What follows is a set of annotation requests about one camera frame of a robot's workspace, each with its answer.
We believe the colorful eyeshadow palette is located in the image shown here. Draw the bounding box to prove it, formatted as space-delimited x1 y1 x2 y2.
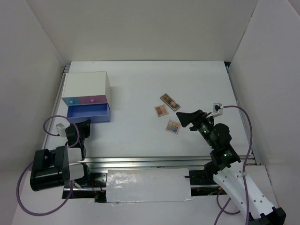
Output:
165 120 181 134

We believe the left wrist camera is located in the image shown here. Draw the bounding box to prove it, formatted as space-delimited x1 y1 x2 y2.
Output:
56 123 67 137

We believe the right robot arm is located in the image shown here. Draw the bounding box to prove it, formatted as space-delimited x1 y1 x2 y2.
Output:
176 103 286 225

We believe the dark blue drawer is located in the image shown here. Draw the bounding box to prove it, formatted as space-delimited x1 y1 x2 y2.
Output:
67 104 111 123

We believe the four pan eyeshadow palette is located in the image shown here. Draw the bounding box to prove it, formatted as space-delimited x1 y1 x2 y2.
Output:
154 105 169 117

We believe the light blue drawer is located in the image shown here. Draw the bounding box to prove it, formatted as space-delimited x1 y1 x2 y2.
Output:
62 97 81 106

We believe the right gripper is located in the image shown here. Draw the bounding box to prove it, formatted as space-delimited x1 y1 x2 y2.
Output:
176 109 216 149

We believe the pink drawer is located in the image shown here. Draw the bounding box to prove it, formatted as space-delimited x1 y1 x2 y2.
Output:
77 95 108 105

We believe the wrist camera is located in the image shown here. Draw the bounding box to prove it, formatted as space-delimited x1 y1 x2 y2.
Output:
207 103 223 118
56 123 67 137

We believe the long brown eyeshadow palette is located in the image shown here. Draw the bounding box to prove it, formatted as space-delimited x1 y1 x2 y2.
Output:
160 93 180 112

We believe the white drawer cabinet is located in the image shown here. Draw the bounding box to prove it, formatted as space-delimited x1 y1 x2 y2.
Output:
61 71 111 104

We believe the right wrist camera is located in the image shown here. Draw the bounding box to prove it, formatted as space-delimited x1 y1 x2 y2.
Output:
207 103 223 118

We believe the white foam board cover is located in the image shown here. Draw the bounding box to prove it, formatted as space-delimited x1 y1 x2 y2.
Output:
106 168 192 203

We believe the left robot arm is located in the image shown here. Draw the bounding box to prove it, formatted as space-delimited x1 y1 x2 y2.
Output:
30 119 92 191

